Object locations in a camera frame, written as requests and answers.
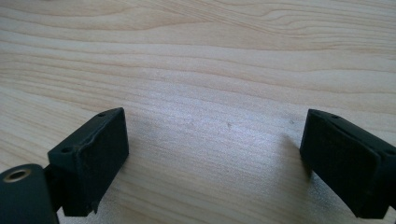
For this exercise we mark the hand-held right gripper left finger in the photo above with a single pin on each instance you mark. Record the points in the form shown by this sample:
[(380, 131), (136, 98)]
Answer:
[(93, 161)]

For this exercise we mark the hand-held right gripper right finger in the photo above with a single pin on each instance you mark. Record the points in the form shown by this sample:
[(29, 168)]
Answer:
[(345, 161)]

